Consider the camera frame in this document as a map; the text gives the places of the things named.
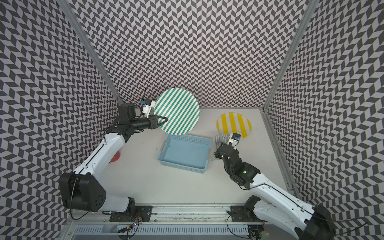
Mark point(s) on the grey fluffy cloth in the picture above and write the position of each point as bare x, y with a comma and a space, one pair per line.
221, 139

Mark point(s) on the aluminium front rail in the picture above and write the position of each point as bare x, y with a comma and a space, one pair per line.
204, 214

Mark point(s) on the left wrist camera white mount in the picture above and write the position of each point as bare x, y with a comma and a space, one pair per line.
148, 106

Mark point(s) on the red plastic cup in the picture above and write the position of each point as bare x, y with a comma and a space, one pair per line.
116, 157

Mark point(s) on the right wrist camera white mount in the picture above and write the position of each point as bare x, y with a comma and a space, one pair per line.
234, 140

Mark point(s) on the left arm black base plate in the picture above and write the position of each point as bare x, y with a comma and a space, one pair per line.
143, 212

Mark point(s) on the yellow white striped plate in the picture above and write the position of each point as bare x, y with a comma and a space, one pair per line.
234, 123

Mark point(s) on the green white striped plate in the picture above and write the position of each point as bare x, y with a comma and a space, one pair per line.
182, 109

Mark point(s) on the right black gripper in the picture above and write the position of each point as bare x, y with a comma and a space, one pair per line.
223, 148

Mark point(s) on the light blue plastic basket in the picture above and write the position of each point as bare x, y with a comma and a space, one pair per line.
185, 152

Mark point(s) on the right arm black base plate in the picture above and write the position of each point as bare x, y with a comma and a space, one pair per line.
240, 214

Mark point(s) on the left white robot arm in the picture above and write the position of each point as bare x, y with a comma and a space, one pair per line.
81, 189

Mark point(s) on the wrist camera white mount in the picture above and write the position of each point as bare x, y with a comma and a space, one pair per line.
234, 140
148, 106

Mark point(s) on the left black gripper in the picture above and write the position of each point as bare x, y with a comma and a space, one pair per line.
154, 121

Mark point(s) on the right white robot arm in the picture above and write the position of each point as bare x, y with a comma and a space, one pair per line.
274, 205

